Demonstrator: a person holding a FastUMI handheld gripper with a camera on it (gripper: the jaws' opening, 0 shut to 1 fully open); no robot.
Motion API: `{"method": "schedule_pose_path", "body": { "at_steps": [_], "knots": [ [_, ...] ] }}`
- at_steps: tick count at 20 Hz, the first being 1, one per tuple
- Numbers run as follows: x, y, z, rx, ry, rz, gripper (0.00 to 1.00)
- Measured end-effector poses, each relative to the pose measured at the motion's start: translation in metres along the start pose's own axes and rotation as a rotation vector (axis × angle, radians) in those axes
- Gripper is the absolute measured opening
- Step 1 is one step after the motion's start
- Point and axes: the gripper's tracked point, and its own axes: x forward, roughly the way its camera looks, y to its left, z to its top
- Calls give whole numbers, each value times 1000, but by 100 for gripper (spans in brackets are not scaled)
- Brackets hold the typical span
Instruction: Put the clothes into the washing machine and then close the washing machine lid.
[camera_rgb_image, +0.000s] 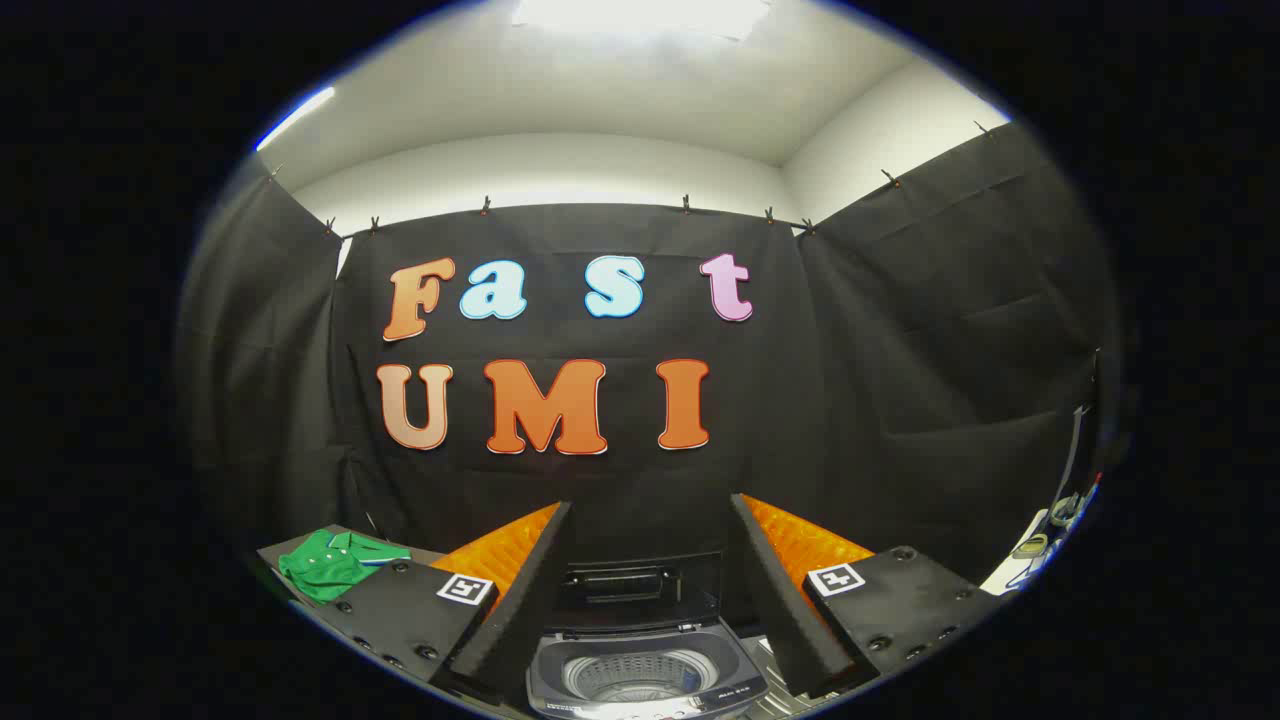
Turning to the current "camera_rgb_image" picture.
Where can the grey washing machine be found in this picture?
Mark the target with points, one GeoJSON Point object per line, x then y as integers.
{"type": "Point", "coordinates": [640, 695]}

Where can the white table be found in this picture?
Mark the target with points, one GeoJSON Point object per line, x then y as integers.
{"type": "Point", "coordinates": [1000, 577]}

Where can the grey box stand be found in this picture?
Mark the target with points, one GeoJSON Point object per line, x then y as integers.
{"type": "Point", "coordinates": [266, 556]}

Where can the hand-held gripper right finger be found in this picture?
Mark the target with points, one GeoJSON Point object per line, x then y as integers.
{"type": "Point", "coordinates": [775, 590]}

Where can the black backdrop cloth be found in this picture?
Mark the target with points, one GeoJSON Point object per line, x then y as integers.
{"type": "Point", "coordinates": [900, 350]}

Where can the green polo shirt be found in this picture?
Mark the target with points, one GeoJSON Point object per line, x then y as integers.
{"type": "Point", "coordinates": [320, 565]}

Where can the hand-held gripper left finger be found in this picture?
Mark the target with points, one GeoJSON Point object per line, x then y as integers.
{"type": "Point", "coordinates": [535, 585]}

